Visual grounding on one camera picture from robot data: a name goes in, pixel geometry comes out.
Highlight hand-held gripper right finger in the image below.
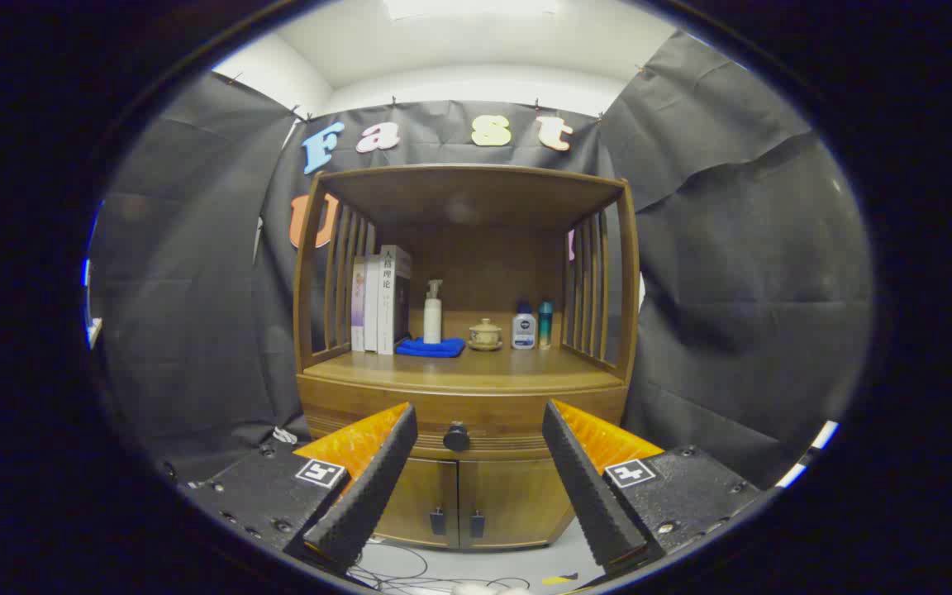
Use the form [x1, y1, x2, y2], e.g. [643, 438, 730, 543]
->
[542, 399, 762, 579]

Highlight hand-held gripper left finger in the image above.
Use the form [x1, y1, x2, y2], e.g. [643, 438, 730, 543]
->
[178, 402, 419, 579]

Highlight wooden cabinet door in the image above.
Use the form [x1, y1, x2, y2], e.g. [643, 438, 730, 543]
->
[373, 457, 459, 549]
[458, 457, 576, 550]

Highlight wooden countertop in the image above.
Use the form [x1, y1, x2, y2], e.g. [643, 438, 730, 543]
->
[302, 345, 624, 394]

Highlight wooden cabinet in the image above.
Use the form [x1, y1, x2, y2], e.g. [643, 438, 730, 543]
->
[293, 163, 640, 550]

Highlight blue folded cloth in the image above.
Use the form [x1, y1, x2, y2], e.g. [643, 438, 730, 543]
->
[396, 336, 467, 359]

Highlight white bottle blue cap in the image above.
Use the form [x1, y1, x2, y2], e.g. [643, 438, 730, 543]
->
[512, 302, 537, 350]

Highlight white pump bottle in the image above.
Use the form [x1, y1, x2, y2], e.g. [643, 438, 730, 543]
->
[423, 279, 445, 345]

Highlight beige lidded teacup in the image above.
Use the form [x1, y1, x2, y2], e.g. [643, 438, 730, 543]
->
[468, 318, 504, 352]

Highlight thin white book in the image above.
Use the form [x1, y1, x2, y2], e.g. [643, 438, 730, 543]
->
[364, 255, 382, 354]

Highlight lavender book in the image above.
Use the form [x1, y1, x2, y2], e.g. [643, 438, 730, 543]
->
[351, 256, 368, 352]

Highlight thick grey portrait book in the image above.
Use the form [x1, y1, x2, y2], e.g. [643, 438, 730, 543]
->
[378, 245, 413, 356]

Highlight black floor cables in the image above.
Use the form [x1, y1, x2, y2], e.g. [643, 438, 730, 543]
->
[352, 537, 531, 594]

